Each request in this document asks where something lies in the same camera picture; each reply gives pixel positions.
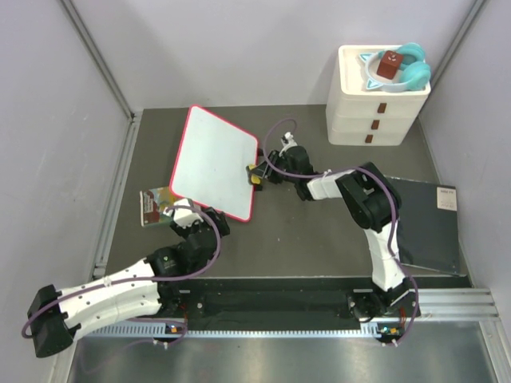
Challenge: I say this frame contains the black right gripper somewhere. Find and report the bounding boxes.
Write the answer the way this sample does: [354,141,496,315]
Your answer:
[251,152,299,187]

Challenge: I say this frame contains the yellow whiteboard eraser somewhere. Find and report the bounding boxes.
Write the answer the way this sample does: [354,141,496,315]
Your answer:
[245,164,263,192]

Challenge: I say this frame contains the pink framed whiteboard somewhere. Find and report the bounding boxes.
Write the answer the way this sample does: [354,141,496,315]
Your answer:
[169,105,259,223]

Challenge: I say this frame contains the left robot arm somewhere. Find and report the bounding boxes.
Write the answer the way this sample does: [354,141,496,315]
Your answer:
[21,199,230,358]

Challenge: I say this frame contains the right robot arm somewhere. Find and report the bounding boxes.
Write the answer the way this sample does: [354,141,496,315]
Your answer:
[247,145,405,316]

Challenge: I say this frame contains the white three drawer unit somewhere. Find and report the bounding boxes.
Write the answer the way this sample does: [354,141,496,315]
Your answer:
[326,45,431,146]

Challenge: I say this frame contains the brown cube toy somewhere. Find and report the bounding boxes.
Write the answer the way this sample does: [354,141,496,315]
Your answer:
[376,50,404,80]

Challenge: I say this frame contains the teal cat ear headphones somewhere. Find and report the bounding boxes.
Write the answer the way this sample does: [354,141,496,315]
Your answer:
[359,42,431,93]

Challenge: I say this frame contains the black book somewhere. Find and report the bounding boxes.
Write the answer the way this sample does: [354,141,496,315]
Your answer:
[390,178,461,275]

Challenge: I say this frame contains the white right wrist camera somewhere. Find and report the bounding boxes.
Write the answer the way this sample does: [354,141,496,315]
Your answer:
[280,132,297,154]

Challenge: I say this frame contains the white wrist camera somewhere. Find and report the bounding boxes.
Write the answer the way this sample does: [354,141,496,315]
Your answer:
[163,199,203,228]
[280,132,297,154]

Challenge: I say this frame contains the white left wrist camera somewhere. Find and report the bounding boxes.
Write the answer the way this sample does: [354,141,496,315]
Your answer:
[163,199,203,228]

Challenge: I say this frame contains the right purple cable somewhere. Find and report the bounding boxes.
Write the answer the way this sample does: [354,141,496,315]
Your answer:
[263,118,420,347]

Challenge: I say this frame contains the purple cable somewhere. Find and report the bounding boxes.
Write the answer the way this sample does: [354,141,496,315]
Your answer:
[22,206,223,348]
[263,118,420,347]

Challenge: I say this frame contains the black mounting base plate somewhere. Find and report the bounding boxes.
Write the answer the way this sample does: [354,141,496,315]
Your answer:
[140,276,469,322]

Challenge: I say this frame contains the white slotted cable duct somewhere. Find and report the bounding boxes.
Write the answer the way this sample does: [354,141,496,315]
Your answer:
[79,321,400,340]

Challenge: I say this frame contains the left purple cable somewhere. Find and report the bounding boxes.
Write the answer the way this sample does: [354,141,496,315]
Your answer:
[22,206,223,348]

